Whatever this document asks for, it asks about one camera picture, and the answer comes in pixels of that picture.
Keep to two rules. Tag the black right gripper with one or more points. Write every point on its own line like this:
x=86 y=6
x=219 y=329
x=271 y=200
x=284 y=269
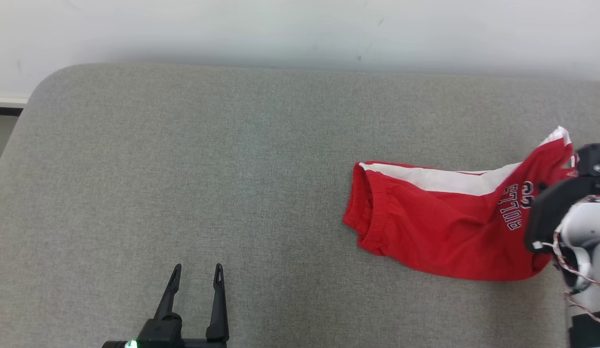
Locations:
x=546 y=212

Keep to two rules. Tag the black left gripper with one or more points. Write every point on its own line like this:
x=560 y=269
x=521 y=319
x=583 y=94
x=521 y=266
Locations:
x=203 y=344

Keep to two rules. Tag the red shorts with print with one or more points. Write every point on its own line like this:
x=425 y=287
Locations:
x=425 y=227

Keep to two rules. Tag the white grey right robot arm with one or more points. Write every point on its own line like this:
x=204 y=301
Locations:
x=587 y=227

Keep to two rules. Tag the grey fabric sofa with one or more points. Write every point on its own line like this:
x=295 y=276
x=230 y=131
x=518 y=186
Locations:
x=183 y=193

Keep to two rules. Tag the white baseboard strip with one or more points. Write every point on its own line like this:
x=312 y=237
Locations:
x=7 y=102

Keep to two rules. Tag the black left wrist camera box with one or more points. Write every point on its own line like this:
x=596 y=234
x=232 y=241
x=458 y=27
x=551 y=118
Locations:
x=162 y=331

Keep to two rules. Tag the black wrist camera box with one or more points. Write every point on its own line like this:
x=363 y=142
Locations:
x=590 y=157
x=162 y=331

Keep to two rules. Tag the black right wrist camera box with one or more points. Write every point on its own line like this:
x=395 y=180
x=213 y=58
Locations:
x=590 y=157

